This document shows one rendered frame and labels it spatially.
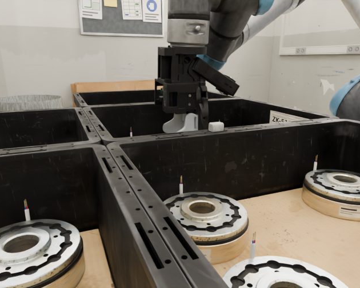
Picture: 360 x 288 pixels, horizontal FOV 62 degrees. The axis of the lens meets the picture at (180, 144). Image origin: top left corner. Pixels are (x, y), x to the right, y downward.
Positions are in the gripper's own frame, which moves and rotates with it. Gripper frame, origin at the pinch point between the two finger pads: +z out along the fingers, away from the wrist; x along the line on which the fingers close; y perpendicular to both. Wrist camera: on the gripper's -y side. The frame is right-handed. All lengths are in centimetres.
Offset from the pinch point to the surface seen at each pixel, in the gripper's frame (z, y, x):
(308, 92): 39, -259, -224
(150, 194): -10.7, 19.4, 33.8
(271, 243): -0.6, 4.7, 31.3
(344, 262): -1.0, -0.1, 36.6
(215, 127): -10.2, 5.6, 18.5
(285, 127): -9.6, -5.7, 19.3
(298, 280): -4.9, 9.7, 39.8
